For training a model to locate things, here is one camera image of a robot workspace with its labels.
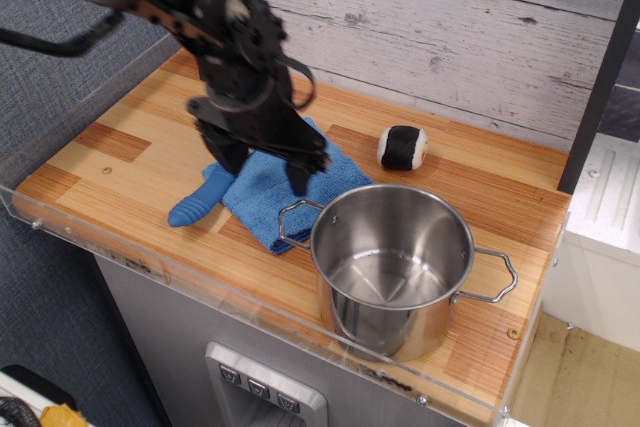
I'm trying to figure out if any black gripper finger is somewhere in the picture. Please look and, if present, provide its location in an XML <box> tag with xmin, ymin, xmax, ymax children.
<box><xmin>285</xmin><ymin>161</ymin><xmax>312</xmax><ymax>196</ymax></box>
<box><xmin>198</xmin><ymin>124</ymin><xmax>246</xmax><ymax>177</ymax></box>

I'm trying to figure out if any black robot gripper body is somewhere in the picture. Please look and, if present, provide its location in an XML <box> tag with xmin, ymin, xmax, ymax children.
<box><xmin>187</xmin><ymin>74</ymin><xmax>330</xmax><ymax>172</ymax></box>

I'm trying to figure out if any blue cloth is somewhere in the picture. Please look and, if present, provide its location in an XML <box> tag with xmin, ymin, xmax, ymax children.
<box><xmin>222</xmin><ymin>141</ymin><xmax>373</xmax><ymax>255</ymax></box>

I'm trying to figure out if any blue handled metal spork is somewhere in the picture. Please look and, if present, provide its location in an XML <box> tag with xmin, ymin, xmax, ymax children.
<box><xmin>167</xmin><ymin>170</ymin><xmax>235</xmax><ymax>227</ymax></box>

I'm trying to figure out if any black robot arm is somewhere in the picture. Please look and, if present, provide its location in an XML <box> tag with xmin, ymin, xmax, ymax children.
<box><xmin>85</xmin><ymin>0</ymin><xmax>329</xmax><ymax>195</ymax></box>

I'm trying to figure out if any black white sushi toy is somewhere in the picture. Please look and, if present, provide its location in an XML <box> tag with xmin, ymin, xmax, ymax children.
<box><xmin>377</xmin><ymin>125</ymin><xmax>429</xmax><ymax>170</ymax></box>

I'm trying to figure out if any stainless steel pot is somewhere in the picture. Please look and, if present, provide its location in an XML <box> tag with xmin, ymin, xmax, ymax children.
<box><xmin>278</xmin><ymin>184</ymin><xmax>518</xmax><ymax>362</ymax></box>

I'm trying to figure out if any grey toy kitchen cabinet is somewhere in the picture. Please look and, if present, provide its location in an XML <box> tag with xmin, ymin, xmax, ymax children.
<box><xmin>92</xmin><ymin>252</ymin><xmax>481</xmax><ymax>427</ymax></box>

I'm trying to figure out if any silver dispenser button panel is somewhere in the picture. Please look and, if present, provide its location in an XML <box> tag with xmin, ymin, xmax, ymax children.
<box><xmin>205</xmin><ymin>341</ymin><xmax>329</xmax><ymax>426</ymax></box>

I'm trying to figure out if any white side counter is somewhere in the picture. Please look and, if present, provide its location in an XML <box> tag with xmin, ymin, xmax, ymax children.
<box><xmin>542</xmin><ymin>134</ymin><xmax>639</xmax><ymax>350</ymax></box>

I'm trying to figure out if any black corrugated cable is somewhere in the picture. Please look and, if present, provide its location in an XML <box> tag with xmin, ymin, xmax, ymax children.
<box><xmin>0</xmin><ymin>11</ymin><xmax>126</xmax><ymax>59</ymax></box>

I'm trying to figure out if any clear acrylic guard rail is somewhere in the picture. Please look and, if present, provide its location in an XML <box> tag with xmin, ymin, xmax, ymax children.
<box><xmin>1</xmin><ymin>52</ymin><xmax>570</xmax><ymax>426</ymax></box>

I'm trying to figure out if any dark right upright post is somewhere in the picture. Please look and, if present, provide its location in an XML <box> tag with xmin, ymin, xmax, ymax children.
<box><xmin>557</xmin><ymin>0</ymin><xmax>639</xmax><ymax>194</ymax></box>

